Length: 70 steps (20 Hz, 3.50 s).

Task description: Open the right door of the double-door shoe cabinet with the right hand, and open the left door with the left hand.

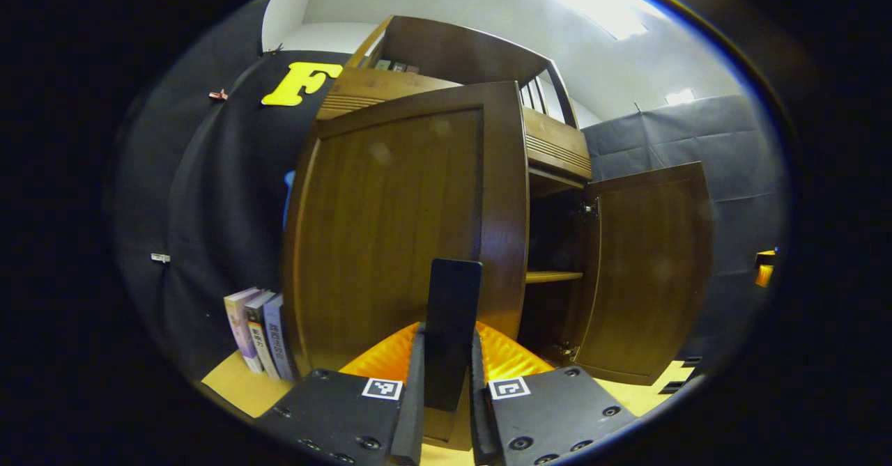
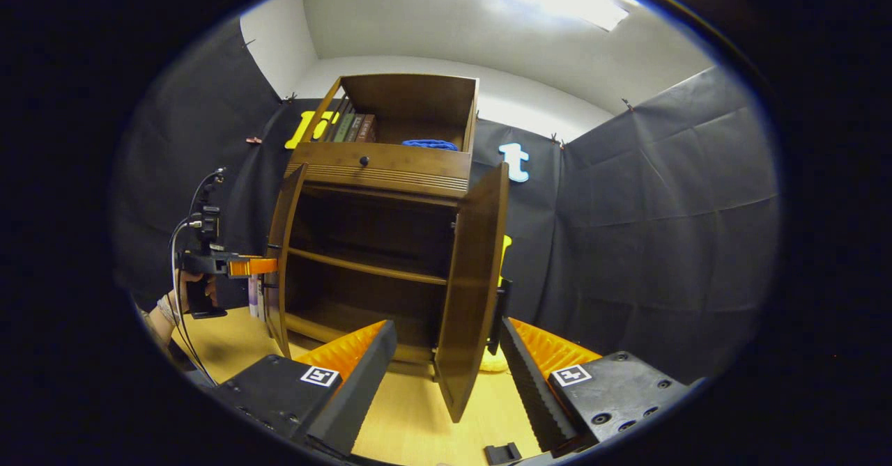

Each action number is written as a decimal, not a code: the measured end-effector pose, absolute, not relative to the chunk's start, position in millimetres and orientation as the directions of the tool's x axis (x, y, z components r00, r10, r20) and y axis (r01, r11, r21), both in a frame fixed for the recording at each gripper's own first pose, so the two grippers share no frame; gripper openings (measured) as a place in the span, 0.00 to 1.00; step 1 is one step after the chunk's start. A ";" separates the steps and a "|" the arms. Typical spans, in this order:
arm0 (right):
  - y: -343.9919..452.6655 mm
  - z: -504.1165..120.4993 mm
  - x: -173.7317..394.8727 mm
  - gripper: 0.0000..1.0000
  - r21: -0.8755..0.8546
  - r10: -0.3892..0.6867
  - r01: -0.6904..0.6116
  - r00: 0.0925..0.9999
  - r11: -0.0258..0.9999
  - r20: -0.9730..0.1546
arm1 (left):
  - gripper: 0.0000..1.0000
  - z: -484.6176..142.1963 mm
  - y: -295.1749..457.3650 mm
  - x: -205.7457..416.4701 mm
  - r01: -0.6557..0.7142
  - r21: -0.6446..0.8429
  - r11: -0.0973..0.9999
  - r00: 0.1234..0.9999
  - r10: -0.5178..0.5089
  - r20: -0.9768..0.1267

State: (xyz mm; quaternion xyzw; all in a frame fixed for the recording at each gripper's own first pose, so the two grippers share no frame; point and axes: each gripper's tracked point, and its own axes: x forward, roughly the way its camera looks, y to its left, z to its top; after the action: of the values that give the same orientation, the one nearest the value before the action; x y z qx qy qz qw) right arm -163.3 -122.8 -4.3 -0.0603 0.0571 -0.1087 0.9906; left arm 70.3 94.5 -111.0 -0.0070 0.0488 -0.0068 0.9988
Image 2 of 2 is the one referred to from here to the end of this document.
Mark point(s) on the wooden shoe cabinet door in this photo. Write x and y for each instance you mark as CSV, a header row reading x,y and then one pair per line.
x,y
282,257
474,278

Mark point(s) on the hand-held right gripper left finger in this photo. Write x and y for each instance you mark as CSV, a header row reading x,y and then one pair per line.
x,y
362,382

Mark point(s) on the wooden cabinet drawer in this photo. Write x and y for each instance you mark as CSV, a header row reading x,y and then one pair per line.
x,y
404,166

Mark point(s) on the grey-brown book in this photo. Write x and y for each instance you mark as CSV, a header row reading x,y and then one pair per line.
x,y
355,129

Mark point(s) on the green book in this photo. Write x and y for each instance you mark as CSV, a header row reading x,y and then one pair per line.
x,y
343,128

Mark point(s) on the blue cloth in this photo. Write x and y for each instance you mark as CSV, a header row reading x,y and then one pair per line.
x,y
431,144

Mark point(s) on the black backdrop cloth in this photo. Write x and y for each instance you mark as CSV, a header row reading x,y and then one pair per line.
x,y
662,208

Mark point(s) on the red-brown book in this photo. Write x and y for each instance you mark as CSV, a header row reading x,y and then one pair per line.
x,y
368,129

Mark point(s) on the wooden double-door shoe cabinet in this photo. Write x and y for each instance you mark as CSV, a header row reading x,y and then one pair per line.
x,y
411,104

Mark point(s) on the dark book with white spine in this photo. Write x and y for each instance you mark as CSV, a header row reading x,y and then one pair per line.
x,y
261,302

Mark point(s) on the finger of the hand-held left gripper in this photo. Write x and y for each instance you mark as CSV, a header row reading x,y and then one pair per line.
x,y
251,266

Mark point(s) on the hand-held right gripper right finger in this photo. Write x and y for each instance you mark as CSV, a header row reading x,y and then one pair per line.
x,y
531,386

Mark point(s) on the wooden cabinet inner shelf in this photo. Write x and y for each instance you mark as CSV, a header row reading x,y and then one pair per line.
x,y
362,265

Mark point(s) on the pale yellow object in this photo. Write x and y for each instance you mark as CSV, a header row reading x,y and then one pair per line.
x,y
493,363

